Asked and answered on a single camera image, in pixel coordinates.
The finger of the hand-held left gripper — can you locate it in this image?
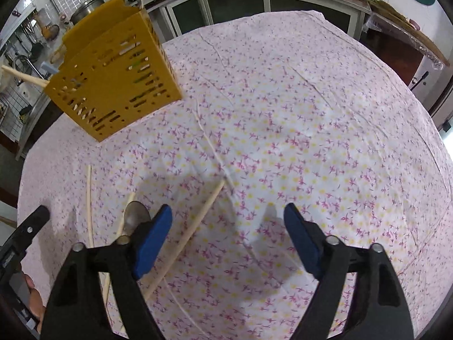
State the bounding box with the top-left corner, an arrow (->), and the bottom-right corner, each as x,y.
17,205 -> 50,246

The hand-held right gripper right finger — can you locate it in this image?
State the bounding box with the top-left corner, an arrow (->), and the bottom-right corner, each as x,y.
283,203 -> 414,340

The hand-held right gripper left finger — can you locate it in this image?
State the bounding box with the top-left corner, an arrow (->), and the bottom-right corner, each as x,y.
40,203 -> 174,340

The grey spoon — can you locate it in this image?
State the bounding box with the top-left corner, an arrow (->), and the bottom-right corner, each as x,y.
124,201 -> 152,236

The yellow slotted utensil holder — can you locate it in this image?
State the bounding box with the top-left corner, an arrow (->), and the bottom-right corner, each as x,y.
43,0 -> 184,143

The person's left hand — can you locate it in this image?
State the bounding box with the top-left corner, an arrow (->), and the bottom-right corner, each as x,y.
23,274 -> 46,328

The steel sink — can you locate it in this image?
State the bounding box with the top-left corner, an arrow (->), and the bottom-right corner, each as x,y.
20,92 -> 54,150

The floral tablecloth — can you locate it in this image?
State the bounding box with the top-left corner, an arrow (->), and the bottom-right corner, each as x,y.
17,10 -> 453,340

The steel faucet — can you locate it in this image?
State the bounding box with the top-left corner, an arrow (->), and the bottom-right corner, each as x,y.
12,55 -> 40,79

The black hanging ladle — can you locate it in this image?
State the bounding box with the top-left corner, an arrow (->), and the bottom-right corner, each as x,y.
30,25 -> 46,61

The wooden hanging spatula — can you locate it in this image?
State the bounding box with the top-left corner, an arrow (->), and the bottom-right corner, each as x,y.
42,9 -> 61,38

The steel pot with lid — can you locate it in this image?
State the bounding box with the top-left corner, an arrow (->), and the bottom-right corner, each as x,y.
69,0 -> 107,24

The plastic-covered wooden board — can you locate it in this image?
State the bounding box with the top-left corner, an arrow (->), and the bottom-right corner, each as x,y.
364,0 -> 445,70

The kitchen counter with cabinets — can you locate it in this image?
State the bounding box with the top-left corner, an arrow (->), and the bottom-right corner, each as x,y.
142,0 -> 373,45

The white wire grid panel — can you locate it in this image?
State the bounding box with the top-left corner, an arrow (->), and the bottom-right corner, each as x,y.
0,48 -> 36,139

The black handled tool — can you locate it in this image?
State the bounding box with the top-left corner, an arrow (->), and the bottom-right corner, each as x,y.
411,71 -> 430,91

